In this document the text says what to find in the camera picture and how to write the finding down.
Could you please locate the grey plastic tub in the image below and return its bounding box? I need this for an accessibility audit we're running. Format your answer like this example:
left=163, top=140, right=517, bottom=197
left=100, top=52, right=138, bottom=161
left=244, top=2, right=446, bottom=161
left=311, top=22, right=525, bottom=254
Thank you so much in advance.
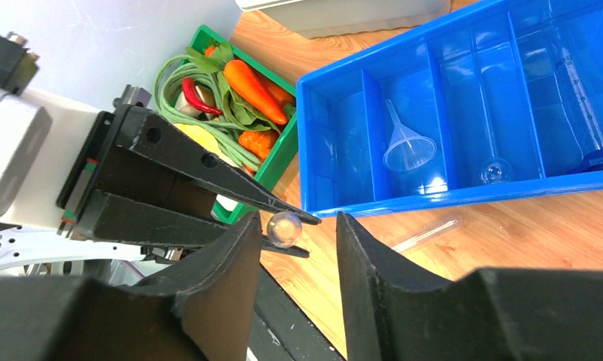
left=235, top=0, right=451, bottom=38

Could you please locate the glass dropper rod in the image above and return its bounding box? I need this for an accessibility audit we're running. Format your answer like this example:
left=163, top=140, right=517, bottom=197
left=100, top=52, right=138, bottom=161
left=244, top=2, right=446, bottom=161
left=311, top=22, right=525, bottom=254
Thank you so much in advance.
left=391, top=214, right=462, bottom=253

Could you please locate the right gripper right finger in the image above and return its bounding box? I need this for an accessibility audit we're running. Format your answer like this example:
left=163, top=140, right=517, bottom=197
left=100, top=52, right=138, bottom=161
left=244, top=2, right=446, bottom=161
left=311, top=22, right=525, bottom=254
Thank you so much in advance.
left=336, top=212, right=603, bottom=360

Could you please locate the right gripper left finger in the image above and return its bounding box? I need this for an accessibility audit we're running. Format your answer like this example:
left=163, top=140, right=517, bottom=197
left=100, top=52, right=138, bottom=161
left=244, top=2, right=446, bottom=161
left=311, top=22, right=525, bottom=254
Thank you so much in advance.
left=0, top=213, right=262, bottom=360

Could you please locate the green leafy vegetable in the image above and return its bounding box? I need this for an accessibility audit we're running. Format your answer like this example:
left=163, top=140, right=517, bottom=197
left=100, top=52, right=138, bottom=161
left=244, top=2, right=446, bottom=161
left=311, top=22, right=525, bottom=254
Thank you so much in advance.
left=186, top=42, right=281, bottom=135

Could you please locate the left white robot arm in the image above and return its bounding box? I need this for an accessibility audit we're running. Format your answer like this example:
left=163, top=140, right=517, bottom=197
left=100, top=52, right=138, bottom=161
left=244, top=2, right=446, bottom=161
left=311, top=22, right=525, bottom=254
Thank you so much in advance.
left=0, top=89, right=319, bottom=271

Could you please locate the red chilli pepper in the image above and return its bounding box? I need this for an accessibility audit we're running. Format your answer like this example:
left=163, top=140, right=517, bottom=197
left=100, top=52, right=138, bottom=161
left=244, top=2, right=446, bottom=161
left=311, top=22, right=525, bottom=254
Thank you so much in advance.
left=181, top=77, right=223, bottom=116

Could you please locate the yellow napa cabbage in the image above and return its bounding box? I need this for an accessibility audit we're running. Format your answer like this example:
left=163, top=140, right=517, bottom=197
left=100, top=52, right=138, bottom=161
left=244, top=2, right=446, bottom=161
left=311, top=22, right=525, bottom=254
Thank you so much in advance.
left=174, top=123, right=240, bottom=213

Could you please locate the clear glass test tube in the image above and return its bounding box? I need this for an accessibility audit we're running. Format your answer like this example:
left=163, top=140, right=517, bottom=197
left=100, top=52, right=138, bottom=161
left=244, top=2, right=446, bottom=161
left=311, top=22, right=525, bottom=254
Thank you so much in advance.
left=266, top=212, right=303, bottom=248

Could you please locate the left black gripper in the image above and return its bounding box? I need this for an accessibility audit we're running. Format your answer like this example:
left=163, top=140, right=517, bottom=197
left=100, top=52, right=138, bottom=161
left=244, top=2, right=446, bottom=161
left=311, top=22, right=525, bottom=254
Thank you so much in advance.
left=56, top=84, right=321, bottom=249

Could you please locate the green plastic vegetable tray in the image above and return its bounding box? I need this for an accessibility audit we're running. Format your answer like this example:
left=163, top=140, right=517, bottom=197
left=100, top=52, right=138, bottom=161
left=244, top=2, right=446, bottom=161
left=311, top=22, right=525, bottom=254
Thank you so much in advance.
left=189, top=25, right=298, bottom=224

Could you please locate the small orange carrot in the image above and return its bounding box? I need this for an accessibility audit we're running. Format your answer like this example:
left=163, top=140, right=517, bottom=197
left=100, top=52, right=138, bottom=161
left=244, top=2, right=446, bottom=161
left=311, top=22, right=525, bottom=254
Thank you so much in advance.
left=238, top=130, right=279, bottom=161

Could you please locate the blue divided plastic tray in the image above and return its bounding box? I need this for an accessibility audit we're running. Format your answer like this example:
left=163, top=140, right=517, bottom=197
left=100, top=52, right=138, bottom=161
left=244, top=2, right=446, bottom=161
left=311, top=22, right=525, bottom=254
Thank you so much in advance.
left=297, top=1, right=603, bottom=217

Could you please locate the green long beans bundle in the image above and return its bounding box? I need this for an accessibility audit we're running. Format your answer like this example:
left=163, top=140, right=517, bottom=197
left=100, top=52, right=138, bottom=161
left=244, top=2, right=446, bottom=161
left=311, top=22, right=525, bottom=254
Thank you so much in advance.
left=153, top=54, right=262, bottom=171

